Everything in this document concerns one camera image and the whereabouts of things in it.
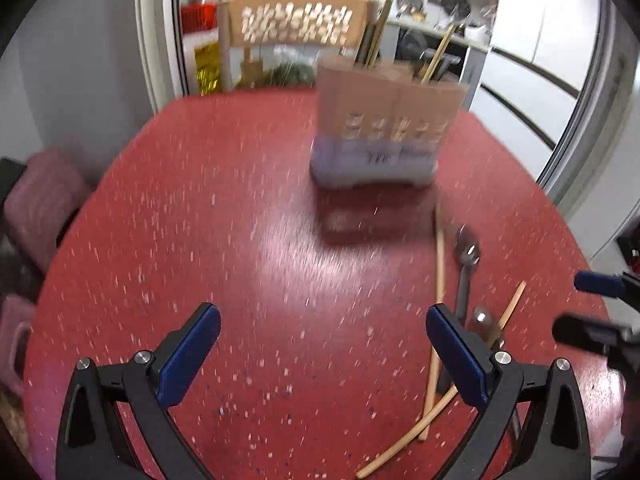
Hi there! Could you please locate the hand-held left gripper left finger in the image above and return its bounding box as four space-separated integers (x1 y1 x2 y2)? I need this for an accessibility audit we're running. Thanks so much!
55 302 222 480

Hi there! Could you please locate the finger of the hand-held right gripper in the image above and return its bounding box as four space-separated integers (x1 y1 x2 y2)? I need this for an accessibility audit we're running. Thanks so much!
552 313 640 357
574 270 640 306

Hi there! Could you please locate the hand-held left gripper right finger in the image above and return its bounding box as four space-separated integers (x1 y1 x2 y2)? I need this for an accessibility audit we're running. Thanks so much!
425 303 594 480

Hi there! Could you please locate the steel spoon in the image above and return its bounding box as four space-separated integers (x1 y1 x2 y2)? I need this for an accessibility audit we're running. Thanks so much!
436 225 482 396
472 305 506 352

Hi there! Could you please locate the plain bamboo chopstick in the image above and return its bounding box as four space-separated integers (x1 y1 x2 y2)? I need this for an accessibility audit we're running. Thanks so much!
419 202 447 442
355 280 528 480

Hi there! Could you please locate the cream plastic utensil holder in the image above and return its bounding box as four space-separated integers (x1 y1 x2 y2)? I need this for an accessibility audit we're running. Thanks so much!
310 57 469 191

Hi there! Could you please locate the thin dark chopstick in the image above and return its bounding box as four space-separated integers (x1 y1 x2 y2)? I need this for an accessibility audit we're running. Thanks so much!
355 22 377 67

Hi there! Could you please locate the dark brown wooden chopstick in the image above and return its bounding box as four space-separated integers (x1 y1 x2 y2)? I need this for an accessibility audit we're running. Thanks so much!
367 0 394 67

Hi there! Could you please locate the pink chair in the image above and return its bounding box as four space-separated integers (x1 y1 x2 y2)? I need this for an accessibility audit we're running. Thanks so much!
2 147 94 274

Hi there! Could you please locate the white refrigerator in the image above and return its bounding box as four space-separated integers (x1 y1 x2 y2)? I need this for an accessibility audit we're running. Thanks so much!
467 0 602 152

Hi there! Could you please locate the yellow oil bottle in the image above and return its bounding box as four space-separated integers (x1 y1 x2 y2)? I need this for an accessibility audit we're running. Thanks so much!
194 42 222 96

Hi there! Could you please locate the dark green bundle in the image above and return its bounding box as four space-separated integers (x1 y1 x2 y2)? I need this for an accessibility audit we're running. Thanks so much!
269 61 317 87

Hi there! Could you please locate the red container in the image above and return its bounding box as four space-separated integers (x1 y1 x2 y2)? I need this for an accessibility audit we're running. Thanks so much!
180 2 221 36

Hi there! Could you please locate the wooden chair back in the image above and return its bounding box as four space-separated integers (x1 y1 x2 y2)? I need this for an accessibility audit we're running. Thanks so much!
217 0 382 94

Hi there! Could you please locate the grey sliding door frame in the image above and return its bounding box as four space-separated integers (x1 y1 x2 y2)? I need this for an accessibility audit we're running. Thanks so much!
534 0 632 212

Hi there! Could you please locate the white door frame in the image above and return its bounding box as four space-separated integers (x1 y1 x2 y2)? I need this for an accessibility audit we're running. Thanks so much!
134 0 192 114

